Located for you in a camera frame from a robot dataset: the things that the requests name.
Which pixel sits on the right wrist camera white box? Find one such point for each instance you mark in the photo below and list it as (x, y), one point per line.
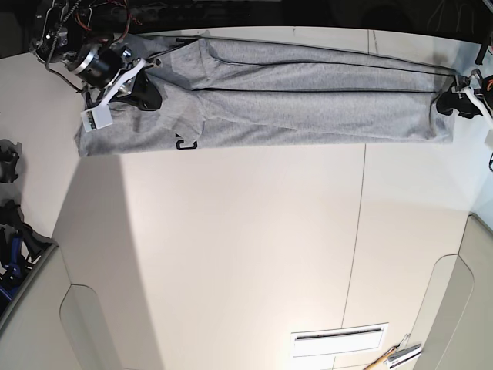
(96, 118)

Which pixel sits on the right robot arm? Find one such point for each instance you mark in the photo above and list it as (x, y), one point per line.
(82, 43)

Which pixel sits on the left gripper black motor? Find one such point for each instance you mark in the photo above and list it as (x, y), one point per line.
(472, 97)

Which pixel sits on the blue and black equipment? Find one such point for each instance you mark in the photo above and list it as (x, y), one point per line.
(21, 247)

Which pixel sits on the grey T-shirt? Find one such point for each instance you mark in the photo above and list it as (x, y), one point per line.
(227, 93)

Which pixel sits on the black object at left edge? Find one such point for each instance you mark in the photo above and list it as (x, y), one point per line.
(10, 155)

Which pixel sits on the white ceiling air vent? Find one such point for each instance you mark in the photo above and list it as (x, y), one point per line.
(344, 341)

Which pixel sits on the wooden handled tool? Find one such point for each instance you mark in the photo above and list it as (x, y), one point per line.
(389, 352)

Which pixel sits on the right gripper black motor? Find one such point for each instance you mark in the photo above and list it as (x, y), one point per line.
(101, 67)

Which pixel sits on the white flat device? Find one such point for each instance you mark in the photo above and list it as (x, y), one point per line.
(403, 356)

